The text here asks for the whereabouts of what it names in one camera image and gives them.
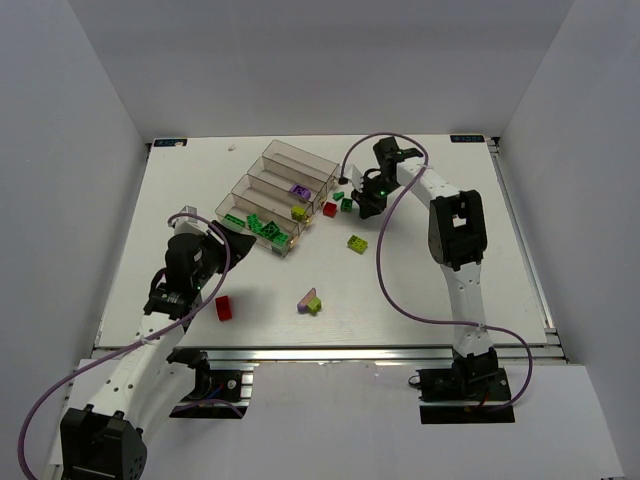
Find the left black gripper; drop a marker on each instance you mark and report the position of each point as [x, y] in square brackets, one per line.
[220, 248]

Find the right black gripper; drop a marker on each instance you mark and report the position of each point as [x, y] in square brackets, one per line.
[367, 201]

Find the green square lego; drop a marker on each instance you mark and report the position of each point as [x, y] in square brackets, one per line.
[254, 224]

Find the green square lego upside-down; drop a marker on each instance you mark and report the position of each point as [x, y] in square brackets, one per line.
[346, 205]

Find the green long lego brick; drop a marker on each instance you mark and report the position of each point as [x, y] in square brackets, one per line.
[270, 231]

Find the green lego with number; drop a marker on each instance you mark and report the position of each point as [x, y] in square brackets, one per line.
[281, 239]

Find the red square lego brick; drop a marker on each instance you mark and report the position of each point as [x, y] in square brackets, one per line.
[329, 209]

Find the green and lime lego stack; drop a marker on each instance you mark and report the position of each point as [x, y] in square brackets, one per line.
[298, 214]

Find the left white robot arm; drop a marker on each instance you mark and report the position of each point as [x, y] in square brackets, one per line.
[108, 438]

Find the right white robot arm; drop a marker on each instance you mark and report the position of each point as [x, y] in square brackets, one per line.
[457, 240]

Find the clear container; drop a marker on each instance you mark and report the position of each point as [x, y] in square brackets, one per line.
[300, 167]
[228, 206]
[257, 171]
[254, 196]

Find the lime square lego brick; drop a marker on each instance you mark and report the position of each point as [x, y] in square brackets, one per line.
[357, 244]

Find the red lego brick front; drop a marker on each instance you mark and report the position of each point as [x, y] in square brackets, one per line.
[223, 308]

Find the purple and lime lego stack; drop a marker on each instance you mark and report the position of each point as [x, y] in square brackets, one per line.
[310, 303]

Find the blue label right corner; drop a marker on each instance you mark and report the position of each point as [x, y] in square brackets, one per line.
[466, 138]

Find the blue label corner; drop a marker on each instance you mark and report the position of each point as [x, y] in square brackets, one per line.
[466, 138]
[170, 142]

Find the blue label left corner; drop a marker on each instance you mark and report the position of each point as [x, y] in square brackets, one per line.
[170, 142]

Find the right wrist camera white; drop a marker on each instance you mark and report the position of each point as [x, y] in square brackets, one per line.
[352, 176]

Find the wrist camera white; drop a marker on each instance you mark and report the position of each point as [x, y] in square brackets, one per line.
[186, 223]
[352, 176]

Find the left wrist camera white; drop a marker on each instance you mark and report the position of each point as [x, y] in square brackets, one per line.
[186, 223]

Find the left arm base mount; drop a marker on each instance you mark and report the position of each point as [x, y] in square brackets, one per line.
[216, 393]

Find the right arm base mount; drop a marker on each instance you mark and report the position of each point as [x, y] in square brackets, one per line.
[444, 400]

